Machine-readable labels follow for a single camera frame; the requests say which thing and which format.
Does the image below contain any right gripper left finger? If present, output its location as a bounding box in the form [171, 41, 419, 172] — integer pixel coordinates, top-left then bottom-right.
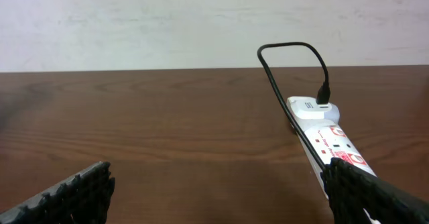
[1, 162, 115, 224]

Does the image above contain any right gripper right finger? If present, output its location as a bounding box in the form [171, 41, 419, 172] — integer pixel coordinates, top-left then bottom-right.
[321, 158, 428, 224]

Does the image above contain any black USB charging cable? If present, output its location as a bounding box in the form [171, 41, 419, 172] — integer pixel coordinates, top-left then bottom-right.
[257, 42, 332, 172]

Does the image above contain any white USB charger plug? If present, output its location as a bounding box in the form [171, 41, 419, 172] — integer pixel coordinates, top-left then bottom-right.
[286, 97, 340, 123]

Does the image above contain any white power strip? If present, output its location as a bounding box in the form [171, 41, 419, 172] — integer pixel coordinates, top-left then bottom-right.
[294, 119, 381, 224]

